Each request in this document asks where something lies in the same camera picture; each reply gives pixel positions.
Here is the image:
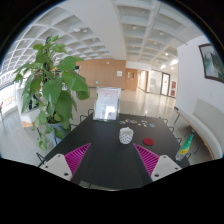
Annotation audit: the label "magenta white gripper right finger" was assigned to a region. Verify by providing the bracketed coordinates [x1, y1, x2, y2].
[134, 144, 181, 181]

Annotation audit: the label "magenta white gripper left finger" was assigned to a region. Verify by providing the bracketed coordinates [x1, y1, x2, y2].
[40, 143, 90, 181]

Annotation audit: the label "green plastic water bottle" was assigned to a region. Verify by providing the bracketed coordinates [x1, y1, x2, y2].
[175, 130, 195, 161]

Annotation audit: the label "red round coaster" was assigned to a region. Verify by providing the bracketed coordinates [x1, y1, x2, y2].
[143, 138, 154, 146]

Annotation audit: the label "white plant pot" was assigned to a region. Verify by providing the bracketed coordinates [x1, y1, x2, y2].
[49, 123, 68, 146]

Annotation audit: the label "small colourful table items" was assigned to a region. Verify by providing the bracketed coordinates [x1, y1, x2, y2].
[125, 119, 156, 128]

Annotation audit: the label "white bench sofa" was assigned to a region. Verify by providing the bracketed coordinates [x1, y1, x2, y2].
[175, 99, 224, 159]

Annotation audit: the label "acrylic sign stand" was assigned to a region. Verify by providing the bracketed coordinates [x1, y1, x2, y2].
[93, 87, 121, 121]

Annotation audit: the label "large green potted plant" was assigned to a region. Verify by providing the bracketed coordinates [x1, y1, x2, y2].
[14, 36, 90, 150]

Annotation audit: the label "framed landscape picture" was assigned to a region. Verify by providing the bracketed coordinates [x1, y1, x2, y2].
[199, 43, 224, 83]

